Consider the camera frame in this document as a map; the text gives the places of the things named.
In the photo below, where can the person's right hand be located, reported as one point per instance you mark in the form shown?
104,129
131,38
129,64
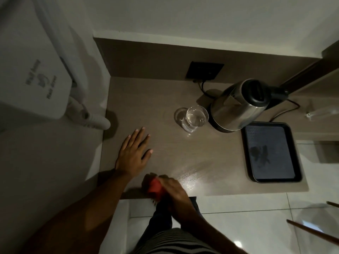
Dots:
177,198

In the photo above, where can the person's left hand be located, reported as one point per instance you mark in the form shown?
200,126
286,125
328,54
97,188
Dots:
131,158

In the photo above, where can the person's left little finger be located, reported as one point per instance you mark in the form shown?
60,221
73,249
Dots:
126,143

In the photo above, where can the person's left middle finger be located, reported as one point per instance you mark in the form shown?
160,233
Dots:
141,137

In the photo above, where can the person's left thumb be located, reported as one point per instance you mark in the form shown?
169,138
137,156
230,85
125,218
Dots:
148,155

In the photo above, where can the person's right fingers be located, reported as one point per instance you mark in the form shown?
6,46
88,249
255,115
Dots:
166,183

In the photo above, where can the red cleaning cloth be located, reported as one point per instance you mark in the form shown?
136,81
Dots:
153,187

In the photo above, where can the person's left forearm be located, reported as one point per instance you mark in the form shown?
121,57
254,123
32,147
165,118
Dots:
87,214

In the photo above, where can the person's right forearm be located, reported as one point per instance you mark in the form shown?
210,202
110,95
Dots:
211,235

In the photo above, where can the dark trousers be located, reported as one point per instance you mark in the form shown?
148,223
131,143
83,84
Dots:
159,216

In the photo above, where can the clear drinking glass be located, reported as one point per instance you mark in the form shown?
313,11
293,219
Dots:
196,119

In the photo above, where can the striped shirt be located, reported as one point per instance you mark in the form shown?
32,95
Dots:
172,243

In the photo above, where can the stainless steel electric kettle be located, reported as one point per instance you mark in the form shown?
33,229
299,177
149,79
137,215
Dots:
235,108

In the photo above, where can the black rectangular serving tray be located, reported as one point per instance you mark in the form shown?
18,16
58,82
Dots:
271,153

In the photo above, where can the wooden chair leg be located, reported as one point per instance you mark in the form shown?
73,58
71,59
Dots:
312,231
333,204

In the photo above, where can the dark wooden shelf board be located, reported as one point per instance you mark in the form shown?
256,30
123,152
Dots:
312,74

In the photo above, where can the black wall socket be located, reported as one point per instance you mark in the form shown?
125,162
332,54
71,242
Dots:
204,71

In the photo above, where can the white wall hair dryer unit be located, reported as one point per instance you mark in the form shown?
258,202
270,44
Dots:
29,63

